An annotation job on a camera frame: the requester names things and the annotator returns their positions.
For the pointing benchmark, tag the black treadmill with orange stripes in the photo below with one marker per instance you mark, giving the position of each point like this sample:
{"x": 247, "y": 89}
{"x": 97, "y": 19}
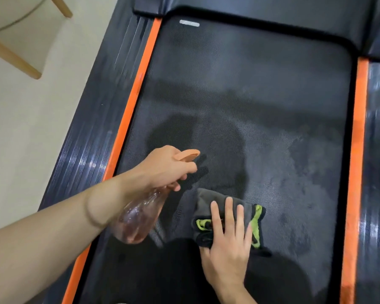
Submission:
{"x": 240, "y": 123}

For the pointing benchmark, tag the grey and green cleaning cloth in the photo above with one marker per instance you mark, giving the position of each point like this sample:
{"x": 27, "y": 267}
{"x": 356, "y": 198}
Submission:
{"x": 229, "y": 218}

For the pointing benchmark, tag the person's right thumb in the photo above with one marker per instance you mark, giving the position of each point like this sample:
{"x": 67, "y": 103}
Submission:
{"x": 205, "y": 253}

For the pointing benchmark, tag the person's right forearm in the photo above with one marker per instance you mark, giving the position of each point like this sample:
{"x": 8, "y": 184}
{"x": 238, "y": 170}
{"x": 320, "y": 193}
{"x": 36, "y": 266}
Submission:
{"x": 237, "y": 295}

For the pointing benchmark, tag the person's right middle finger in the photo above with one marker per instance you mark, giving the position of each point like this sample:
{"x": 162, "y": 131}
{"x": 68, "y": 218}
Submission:
{"x": 230, "y": 216}

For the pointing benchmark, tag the clear pink spray bottle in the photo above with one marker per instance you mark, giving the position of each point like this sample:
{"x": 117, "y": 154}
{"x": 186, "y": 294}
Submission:
{"x": 145, "y": 204}

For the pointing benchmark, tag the person's right hand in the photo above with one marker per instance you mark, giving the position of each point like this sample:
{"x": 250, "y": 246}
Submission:
{"x": 226, "y": 250}

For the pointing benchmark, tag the person's left forearm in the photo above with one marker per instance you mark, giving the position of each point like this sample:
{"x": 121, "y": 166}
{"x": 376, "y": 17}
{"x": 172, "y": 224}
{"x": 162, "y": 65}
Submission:
{"x": 47, "y": 237}

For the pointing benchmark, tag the person's right little finger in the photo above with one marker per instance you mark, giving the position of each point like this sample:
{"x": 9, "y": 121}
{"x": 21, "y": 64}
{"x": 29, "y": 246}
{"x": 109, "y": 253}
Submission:
{"x": 248, "y": 236}

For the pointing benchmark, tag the person's left fingers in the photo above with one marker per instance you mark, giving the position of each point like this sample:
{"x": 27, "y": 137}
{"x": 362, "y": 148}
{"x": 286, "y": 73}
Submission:
{"x": 183, "y": 172}

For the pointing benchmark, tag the wooden chair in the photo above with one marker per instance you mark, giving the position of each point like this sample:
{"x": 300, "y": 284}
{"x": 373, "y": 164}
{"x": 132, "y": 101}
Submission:
{"x": 17, "y": 31}

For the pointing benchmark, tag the person's left hand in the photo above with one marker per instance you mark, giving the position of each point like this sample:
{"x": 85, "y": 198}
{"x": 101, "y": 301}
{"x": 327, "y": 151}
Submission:
{"x": 160, "y": 169}

